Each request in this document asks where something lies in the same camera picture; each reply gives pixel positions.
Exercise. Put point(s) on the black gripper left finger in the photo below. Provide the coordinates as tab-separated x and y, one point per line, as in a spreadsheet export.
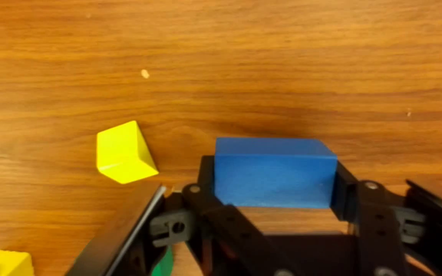
222	224

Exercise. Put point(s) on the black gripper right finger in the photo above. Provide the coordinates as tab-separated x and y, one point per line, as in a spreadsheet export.
380	224

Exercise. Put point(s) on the blue rectangular block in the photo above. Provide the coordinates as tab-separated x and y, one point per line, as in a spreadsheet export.
276	173

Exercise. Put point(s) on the green arch block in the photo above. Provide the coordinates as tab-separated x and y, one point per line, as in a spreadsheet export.
164	264

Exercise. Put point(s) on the yellow cube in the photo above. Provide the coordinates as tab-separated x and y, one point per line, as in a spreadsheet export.
124	153

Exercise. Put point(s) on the yellow block under cylinder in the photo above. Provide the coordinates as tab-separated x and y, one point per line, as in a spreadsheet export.
7	262

